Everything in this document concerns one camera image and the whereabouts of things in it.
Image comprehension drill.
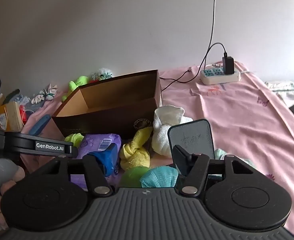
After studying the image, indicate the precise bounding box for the white power strip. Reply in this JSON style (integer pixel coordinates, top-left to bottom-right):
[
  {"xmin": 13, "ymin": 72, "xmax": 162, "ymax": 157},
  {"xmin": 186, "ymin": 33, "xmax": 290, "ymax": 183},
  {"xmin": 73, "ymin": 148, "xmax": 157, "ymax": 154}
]
[{"xmin": 200, "ymin": 66, "xmax": 241, "ymax": 85}]

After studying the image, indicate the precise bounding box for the pale patterned cloth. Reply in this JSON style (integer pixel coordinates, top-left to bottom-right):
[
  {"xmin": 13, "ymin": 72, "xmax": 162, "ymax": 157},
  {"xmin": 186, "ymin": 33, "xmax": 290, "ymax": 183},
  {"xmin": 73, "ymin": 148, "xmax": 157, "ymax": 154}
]
[{"xmin": 264, "ymin": 80, "xmax": 294, "ymax": 100}]

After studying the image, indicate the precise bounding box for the yellow towel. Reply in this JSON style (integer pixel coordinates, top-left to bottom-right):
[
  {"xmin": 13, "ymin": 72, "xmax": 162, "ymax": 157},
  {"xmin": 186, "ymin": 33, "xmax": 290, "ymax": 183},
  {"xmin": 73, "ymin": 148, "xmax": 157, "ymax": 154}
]
[{"xmin": 119, "ymin": 127, "xmax": 154, "ymax": 169}]

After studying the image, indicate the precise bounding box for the white glove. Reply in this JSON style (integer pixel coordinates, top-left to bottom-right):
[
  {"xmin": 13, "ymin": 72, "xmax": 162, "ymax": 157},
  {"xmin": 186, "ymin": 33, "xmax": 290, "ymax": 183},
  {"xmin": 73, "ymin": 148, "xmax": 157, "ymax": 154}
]
[
  {"xmin": 43, "ymin": 84, "xmax": 58, "ymax": 101},
  {"xmin": 32, "ymin": 94, "xmax": 46, "ymax": 105}
]

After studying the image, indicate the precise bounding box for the dark oblong item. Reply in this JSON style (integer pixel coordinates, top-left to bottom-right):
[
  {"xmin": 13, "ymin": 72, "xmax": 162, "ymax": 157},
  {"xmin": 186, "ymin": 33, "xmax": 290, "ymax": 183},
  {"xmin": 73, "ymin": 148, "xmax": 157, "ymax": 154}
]
[{"xmin": 3, "ymin": 89, "xmax": 20, "ymax": 104}]

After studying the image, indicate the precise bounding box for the yellow box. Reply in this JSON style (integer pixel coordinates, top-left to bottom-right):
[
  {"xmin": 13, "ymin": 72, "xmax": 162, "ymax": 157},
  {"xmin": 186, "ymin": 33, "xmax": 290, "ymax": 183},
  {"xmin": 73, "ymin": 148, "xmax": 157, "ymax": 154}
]
[{"xmin": 0, "ymin": 102, "xmax": 24, "ymax": 132}]

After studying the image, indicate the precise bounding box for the lime green cloth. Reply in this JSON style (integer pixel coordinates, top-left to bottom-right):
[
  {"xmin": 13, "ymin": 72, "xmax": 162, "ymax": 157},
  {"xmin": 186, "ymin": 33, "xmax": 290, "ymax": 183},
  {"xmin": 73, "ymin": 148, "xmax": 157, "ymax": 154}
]
[{"xmin": 64, "ymin": 133, "xmax": 85, "ymax": 147}]

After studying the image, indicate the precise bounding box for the pink bedsheet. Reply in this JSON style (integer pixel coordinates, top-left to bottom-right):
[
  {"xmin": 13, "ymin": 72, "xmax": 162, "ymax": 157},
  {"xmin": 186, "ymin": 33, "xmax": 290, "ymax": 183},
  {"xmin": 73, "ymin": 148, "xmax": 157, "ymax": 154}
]
[{"xmin": 19, "ymin": 61, "xmax": 294, "ymax": 238}]

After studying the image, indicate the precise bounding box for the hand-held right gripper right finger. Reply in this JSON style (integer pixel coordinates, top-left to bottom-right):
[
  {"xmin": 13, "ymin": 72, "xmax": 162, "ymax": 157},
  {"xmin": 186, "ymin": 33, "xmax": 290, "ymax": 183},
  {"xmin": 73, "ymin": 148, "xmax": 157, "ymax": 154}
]
[{"xmin": 172, "ymin": 144, "xmax": 254, "ymax": 197}]

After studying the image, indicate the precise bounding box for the grey cable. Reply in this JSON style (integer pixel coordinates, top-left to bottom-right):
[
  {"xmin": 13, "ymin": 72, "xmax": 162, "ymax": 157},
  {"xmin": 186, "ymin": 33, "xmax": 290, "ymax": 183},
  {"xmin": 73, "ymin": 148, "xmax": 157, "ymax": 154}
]
[{"xmin": 203, "ymin": 0, "xmax": 216, "ymax": 70}]

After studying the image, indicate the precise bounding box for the white towel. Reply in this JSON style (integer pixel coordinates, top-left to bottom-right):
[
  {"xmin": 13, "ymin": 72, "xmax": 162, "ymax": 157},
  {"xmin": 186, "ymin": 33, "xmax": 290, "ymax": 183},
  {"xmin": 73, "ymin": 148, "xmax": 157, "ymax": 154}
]
[{"xmin": 151, "ymin": 105, "xmax": 194, "ymax": 157}]

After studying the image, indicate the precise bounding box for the lime green plush toy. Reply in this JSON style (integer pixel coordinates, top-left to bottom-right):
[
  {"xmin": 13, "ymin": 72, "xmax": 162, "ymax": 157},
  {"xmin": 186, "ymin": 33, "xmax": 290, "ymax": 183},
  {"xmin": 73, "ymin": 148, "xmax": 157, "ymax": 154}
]
[{"xmin": 62, "ymin": 75, "xmax": 90, "ymax": 102}]

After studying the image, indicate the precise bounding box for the grey-blue cloth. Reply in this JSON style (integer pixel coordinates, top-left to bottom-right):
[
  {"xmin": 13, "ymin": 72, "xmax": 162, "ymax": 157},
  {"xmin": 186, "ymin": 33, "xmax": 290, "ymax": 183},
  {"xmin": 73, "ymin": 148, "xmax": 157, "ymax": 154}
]
[{"xmin": 24, "ymin": 102, "xmax": 45, "ymax": 113}]

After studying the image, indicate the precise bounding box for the black charger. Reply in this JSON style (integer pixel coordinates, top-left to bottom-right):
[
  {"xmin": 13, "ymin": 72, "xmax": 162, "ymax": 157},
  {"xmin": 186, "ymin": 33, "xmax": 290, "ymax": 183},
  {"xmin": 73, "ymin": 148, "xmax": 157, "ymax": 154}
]
[{"xmin": 222, "ymin": 51, "xmax": 235, "ymax": 75}]

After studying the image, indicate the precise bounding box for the brown cardboard box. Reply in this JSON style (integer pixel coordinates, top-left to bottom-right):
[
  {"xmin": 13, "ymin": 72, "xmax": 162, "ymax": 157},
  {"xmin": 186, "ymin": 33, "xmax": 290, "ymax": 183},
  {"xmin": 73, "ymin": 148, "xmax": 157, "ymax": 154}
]
[{"xmin": 51, "ymin": 69, "xmax": 163, "ymax": 142}]

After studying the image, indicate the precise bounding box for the black cable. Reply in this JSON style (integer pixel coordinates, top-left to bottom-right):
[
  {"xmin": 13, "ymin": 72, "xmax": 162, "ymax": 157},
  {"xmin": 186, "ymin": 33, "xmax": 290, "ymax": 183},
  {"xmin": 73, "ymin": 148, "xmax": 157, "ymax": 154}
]
[{"xmin": 160, "ymin": 42, "xmax": 228, "ymax": 92}]

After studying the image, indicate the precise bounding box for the red packet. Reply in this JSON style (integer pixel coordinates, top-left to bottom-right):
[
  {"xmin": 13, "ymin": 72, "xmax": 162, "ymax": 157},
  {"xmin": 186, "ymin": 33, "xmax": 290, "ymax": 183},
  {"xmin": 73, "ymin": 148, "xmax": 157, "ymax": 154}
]
[{"xmin": 19, "ymin": 105, "xmax": 29, "ymax": 125}]

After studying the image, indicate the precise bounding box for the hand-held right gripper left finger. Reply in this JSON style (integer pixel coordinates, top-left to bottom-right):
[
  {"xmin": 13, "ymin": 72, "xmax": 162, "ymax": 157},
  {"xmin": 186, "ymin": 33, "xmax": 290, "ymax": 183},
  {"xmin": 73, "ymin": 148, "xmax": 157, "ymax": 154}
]
[{"xmin": 30, "ymin": 143, "xmax": 122, "ymax": 197}]

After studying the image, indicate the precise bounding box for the green round plush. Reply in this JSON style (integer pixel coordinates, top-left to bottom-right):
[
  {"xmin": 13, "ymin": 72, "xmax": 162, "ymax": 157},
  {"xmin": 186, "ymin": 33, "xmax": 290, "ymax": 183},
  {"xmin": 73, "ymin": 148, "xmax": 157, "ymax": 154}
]
[{"xmin": 120, "ymin": 166, "xmax": 151, "ymax": 188}]

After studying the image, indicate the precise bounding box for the blue plastic handle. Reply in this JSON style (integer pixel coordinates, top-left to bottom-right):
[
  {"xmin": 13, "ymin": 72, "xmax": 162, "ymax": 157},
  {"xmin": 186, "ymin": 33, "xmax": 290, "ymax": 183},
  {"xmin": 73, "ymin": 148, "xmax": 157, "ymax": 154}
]
[{"xmin": 27, "ymin": 114, "xmax": 52, "ymax": 136}]

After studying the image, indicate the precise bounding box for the purple wipes pack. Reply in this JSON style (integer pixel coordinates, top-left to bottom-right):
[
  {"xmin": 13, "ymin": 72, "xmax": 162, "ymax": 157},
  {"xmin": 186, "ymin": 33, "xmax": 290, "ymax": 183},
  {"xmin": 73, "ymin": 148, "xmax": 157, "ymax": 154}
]
[{"xmin": 69, "ymin": 133, "xmax": 123, "ymax": 190}]

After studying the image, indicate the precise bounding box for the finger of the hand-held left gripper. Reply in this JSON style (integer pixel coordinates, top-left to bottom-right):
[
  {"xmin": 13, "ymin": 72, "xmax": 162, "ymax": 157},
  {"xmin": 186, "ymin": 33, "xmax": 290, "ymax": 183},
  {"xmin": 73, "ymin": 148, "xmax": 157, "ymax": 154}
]
[{"xmin": 4, "ymin": 132, "xmax": 78, "ymax": 158}]

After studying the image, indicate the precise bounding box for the blue patterned tissue pack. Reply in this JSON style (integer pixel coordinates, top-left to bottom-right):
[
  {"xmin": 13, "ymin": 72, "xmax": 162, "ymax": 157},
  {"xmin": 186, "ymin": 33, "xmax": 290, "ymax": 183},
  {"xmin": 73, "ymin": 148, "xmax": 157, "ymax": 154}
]
[{"xmin": 14, "ymin": 94, "xmax": 30, "ymax": 105}]

